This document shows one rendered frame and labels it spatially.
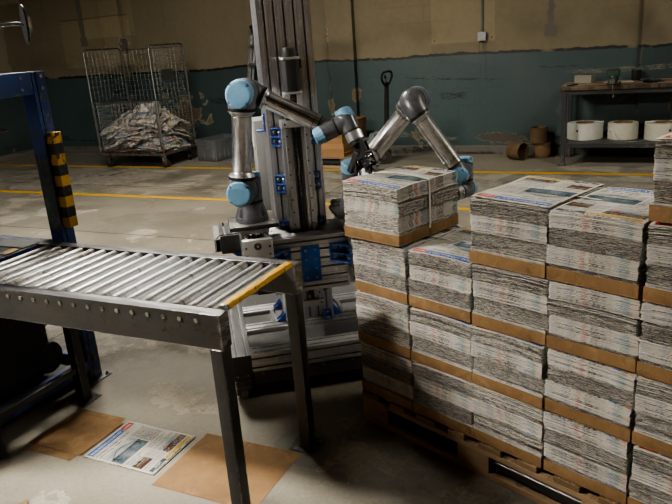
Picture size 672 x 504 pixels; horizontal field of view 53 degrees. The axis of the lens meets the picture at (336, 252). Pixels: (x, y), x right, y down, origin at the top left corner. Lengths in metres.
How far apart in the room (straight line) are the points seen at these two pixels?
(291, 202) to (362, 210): 0.67
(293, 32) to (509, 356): 1.75
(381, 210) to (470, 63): 6.76
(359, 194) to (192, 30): 8.62
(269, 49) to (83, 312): 1.46
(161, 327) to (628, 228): 1.46
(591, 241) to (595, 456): 0.70
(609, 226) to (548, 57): 7.05
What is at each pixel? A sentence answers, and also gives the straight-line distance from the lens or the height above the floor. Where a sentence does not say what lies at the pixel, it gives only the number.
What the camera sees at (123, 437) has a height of 0.01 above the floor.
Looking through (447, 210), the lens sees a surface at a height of 0.91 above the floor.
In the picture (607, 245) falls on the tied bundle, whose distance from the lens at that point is 2.07.
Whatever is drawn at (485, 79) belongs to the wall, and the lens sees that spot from 9.17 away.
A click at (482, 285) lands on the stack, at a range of 2.35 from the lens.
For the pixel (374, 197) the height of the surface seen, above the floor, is 1.01.
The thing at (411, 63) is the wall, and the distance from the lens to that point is 9.42.
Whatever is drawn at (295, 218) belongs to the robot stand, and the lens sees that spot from 3.23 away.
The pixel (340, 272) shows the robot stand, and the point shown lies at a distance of 3.24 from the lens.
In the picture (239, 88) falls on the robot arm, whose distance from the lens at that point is 2.87.
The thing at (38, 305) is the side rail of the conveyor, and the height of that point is 0.75.
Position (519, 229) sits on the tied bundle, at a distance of 2.20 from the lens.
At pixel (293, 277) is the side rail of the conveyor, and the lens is 2.54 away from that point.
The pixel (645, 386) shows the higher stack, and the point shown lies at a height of 0.58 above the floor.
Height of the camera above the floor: 1.59
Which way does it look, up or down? 17 degrees down
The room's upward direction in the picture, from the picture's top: 4 degrees counter-clockwise
